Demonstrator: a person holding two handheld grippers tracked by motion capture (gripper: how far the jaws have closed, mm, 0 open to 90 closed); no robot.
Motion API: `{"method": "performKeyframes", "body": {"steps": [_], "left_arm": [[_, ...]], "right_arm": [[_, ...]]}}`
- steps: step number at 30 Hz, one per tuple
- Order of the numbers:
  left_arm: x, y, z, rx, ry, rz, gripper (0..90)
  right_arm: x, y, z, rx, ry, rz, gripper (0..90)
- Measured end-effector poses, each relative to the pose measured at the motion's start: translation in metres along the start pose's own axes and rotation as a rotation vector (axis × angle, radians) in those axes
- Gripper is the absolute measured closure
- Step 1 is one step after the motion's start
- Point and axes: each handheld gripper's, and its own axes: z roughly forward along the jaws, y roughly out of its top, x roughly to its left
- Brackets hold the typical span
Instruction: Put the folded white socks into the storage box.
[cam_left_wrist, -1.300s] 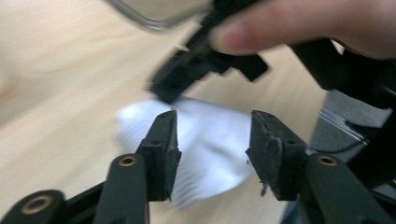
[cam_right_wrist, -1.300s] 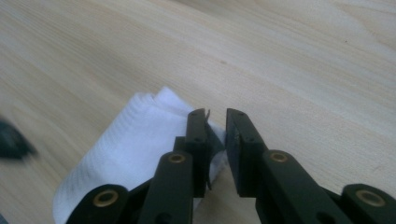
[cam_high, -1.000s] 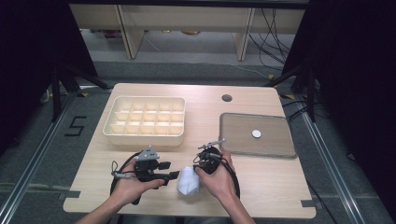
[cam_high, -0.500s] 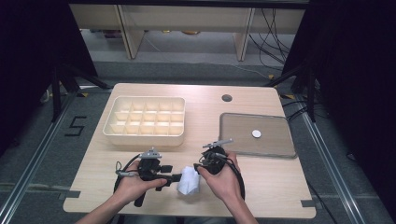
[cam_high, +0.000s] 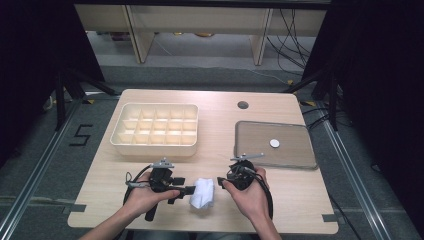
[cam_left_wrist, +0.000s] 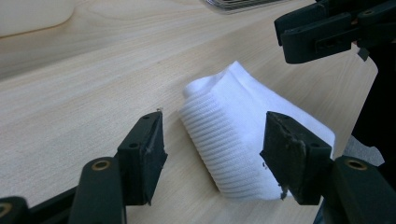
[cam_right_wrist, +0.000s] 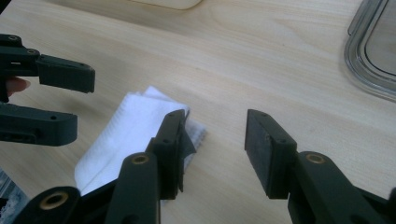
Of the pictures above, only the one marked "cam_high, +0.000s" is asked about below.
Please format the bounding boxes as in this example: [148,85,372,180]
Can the thin black floor cable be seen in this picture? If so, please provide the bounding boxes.
[328,193,363,240]

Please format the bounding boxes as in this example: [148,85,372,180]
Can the clear plastic tray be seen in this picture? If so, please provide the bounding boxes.
[233,120,319,171]

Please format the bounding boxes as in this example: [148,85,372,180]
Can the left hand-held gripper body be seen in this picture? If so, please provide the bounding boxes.
[144,158,178,223]

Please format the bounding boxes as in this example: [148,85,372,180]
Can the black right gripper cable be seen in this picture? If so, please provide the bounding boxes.
[244,166,275,221]

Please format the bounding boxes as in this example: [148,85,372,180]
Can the black floor cables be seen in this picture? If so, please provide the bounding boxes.
[301,106,334,130]

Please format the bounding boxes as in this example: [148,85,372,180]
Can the person's left hand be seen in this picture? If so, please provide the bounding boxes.
[123,171,181,219]

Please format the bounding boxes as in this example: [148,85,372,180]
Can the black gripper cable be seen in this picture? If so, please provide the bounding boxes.
[122,164,154,206]
[244,166,275,221]

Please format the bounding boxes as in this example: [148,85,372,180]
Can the aluminium floor rail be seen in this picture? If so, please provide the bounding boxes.
[0,99,83,239]
[319,113,391,240]

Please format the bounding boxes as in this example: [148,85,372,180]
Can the white sock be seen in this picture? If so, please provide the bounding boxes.
[189,177,215,210]

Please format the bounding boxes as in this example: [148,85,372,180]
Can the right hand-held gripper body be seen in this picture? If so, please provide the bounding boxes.
[226,152,265,192]

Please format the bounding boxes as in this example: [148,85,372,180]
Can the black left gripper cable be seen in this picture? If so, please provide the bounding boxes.
[122,164,154,206]

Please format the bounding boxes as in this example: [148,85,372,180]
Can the cream compartment organizer box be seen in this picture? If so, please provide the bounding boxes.
[109,102,200,158]

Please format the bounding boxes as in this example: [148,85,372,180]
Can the beige wooden desk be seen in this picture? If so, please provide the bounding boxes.
[74,3,328,66]

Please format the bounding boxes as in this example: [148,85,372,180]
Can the black tripod stand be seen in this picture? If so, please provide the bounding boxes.
[283,66,341,132]
[54,66,121,131]

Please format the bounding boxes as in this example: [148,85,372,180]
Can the black curtain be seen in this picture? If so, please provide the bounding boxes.
[0,0,106,168]
[301,0,424,231]

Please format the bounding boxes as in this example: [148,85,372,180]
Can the person's right hand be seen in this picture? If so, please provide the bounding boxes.
[222,167,270,223]

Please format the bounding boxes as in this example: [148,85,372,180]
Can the black hanging cable bundle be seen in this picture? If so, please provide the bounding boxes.
[266,8,316,76]

